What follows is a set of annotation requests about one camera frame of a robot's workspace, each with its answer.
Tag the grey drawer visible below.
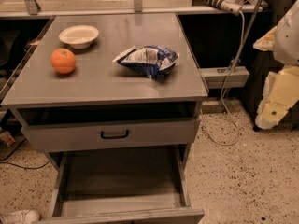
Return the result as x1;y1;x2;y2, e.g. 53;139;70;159
19;101;199;152
38;146;204;224

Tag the white sneaker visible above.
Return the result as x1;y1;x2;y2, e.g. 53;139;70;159
0;210;40;224

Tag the blue white chip bag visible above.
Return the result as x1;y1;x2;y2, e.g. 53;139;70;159
113;45;178;78

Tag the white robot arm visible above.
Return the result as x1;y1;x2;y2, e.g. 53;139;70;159
253;0;299;129

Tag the white power strip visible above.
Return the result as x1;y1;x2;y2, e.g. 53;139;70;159
202;0;241;16

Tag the white power cable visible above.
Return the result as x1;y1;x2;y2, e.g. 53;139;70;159
200;10;247;147

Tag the orange fruit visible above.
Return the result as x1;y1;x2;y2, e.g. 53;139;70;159
50;49;76;74

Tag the dark grey side cabinet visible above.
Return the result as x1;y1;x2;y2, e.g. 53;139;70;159
242;0;299;130

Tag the white paper bowl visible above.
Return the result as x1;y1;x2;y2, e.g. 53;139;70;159
59;25;99;49

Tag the grey top drawer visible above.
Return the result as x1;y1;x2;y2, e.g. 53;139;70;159
19;101;199;152

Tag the black floor cable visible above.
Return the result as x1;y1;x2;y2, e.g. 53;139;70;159
0;137;50;171

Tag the grey drawer cabinet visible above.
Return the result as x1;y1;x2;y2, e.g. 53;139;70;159
2;13;207;161

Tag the grey back workbench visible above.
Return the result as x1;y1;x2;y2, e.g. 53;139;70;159
0;0;269;19

